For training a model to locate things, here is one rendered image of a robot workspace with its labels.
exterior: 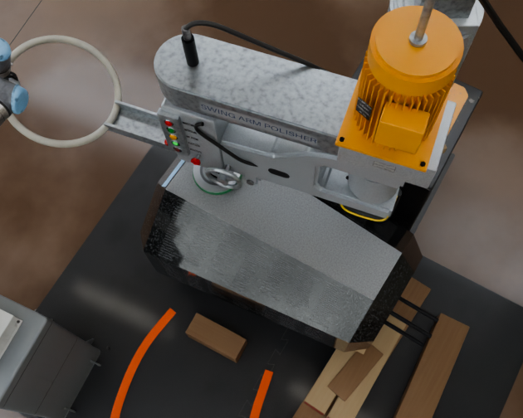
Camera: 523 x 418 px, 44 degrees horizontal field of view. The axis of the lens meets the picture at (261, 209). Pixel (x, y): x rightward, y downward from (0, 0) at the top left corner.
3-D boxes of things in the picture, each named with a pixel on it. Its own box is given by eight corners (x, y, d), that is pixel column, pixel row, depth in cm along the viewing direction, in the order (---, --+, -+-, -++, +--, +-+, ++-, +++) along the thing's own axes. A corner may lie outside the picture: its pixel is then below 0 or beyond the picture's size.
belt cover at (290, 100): (444, 128, 215) (457, 102, 199) (425, 194, 206) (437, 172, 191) (178, 50, 229) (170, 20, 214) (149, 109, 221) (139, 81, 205)
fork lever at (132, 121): (274, 148, 267) (274, 143, 262) (258, 188, 260) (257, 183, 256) (121, 99, 276) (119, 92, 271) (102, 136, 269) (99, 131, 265)
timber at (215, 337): (188, 337, 347) (184, 332, 336) (199, 317, 351) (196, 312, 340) (237, 363, 341) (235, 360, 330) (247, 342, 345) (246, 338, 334)
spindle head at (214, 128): (281, 143, 263) (281, 82, 222) (262, 189, 256) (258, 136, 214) (199, 117, 269) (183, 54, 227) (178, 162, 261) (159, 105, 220)
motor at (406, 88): (448, 95, 200) (486, 11, 163) (422, 182, 190) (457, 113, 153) (361, 70, 204) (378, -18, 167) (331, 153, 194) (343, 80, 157)
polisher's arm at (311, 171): (398, 185, 259) (422, 125, 213) (382, 236, 251) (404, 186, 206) (227, 132, 270) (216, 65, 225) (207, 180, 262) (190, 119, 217)
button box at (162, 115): (191, 151, 248) (180, 114, 222) (188, 157, 247) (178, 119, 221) (172, 144, 250) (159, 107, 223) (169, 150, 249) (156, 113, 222)
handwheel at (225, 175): (250, 173, 256) (248, 156, 242) (241, 195, 252) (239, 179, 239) (215, 162, 258) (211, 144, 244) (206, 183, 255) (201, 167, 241)
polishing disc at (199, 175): (251, 166, 285) (251, 165, 284) (221, 201, 279) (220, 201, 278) (213, 140, 290) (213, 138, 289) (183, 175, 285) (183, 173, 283)
